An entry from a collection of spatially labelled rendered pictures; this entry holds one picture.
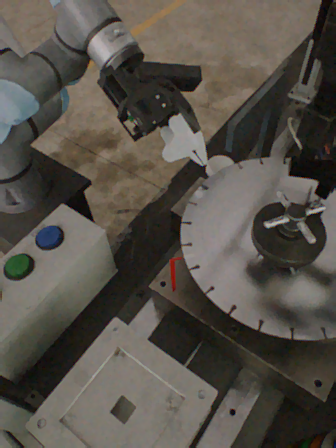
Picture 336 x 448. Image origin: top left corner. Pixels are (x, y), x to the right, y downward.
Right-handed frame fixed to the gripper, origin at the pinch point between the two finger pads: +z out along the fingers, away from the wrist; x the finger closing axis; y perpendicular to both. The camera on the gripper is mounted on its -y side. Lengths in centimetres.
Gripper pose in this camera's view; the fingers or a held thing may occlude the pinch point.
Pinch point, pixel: (203, 155)
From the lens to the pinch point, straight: 61.8
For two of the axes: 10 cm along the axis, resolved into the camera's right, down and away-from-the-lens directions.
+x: 3.5, -1.6, -9.2
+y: -7.2, 5.8, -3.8
